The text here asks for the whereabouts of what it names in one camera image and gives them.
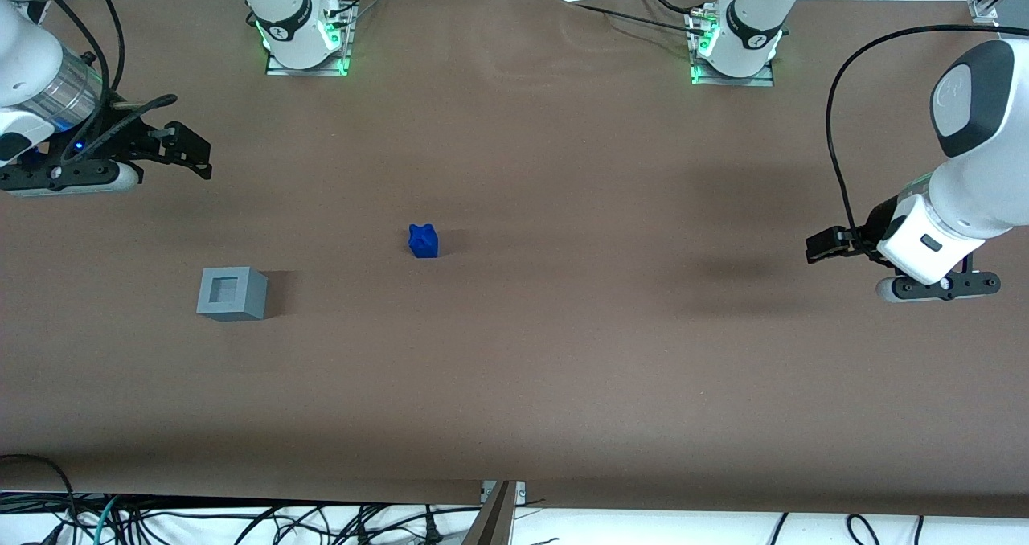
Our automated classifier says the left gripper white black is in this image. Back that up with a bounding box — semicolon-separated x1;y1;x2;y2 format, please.
806;194;986;285

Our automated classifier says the teal floor cable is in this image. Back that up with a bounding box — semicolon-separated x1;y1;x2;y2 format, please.
90;495;123;545

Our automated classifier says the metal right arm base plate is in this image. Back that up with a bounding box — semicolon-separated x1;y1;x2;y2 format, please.
265;2;357;77

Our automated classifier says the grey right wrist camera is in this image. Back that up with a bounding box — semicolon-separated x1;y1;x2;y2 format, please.
0;159;142;198

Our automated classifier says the dark angled support post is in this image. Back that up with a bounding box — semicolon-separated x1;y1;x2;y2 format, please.
462;481;515;545

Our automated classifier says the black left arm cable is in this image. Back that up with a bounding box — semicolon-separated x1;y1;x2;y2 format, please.
825;23;1002;260

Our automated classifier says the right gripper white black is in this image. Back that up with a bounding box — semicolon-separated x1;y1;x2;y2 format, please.
0;101;212;180

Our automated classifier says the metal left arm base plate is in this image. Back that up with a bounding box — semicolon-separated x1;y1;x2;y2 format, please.
687;10;777;88

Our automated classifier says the brown table cover sheet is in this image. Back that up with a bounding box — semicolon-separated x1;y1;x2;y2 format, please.
0;0;1029;518

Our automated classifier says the gray square base block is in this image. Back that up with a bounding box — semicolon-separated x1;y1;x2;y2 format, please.
196;267;268;322

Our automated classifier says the black looped floor cable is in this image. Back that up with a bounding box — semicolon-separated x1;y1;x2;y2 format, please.
0;454;79;526

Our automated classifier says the long black base cable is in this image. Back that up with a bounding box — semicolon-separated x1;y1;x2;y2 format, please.
555;0;712;38

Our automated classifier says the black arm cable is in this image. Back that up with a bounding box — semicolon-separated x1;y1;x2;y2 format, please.
825;23;1002;260
32;0;178;168

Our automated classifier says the blue plastic part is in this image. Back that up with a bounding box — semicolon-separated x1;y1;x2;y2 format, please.
408;223;440;259

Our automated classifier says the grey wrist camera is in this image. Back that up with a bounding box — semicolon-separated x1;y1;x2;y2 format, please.
0;159;142;198
876;272;1002;303

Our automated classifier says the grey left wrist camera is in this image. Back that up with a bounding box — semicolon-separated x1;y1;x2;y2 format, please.
876;272;1002;303

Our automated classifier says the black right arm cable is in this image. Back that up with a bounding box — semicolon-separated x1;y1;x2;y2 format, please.
32;0;178;168

